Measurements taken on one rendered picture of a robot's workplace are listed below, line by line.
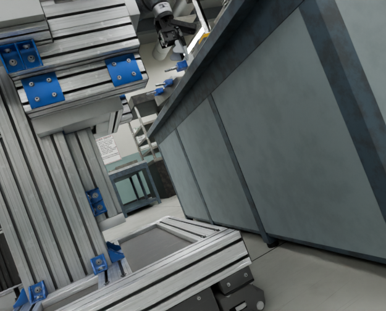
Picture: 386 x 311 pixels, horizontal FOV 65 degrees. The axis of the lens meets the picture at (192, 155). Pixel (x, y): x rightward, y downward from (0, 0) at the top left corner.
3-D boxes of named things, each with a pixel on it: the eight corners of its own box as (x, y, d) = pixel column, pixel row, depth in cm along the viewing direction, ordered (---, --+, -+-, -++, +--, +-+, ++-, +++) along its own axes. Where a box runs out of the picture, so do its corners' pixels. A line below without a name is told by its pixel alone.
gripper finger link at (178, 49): (176, 63, 123) (168, 45, 125) (190, 59, 124) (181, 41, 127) (178, 58, 120) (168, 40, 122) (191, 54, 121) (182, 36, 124)
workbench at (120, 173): (124, 218, 499) (105, 168, 501) (112, 216, 674) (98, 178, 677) (162, 202, 525) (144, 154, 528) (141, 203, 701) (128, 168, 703)
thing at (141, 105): (172, 197, 549) (131, 92, 554) (152, 199, 691) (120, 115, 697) (215, 179, 585) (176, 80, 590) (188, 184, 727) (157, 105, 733)
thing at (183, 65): (168, 74, 122) (163, 62, 122) (166, 79, 126) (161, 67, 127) (197, 66, 125) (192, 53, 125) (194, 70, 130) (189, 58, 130)
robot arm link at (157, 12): (167, 10, 132) (171, -1, 124) (172, 20, 132) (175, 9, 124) (151, 14, 130) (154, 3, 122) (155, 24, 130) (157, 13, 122)
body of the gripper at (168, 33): (162, 50, 129) (152, 24, 129) (181, 45, 131) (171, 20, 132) (165, 42, 122) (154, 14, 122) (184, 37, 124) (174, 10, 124)
